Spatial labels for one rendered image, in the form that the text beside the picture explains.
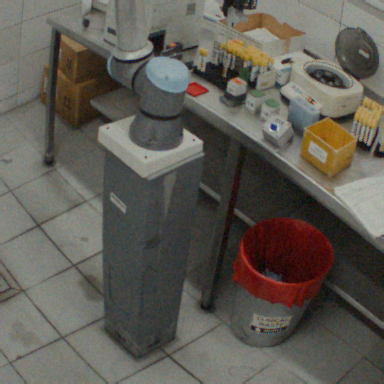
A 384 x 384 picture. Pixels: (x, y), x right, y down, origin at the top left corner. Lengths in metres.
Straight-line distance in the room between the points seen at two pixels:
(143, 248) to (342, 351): 1.06
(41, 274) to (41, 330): 0.32
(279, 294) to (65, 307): 0.87
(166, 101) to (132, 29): 0.24
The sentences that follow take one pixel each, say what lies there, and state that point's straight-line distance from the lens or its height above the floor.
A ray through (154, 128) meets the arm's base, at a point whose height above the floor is 0.98.
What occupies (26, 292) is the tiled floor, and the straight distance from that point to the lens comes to 2.57.
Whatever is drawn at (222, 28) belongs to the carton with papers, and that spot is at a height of 1.00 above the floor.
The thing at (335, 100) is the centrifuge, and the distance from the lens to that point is 2.09.
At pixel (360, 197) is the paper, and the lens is 1.80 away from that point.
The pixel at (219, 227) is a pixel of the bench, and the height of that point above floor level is 0.45.
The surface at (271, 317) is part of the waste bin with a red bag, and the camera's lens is 2.27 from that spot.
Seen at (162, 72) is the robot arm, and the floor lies 1.14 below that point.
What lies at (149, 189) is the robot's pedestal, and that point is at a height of 0.84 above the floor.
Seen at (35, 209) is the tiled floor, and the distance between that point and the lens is 2.94.
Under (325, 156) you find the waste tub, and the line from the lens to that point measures 1.83.
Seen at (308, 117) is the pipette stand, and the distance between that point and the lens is 1.95.
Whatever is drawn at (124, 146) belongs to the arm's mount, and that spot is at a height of 0.92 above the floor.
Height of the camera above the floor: 1.94
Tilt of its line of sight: 39 degrees down
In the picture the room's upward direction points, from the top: 8 degrees clockwise
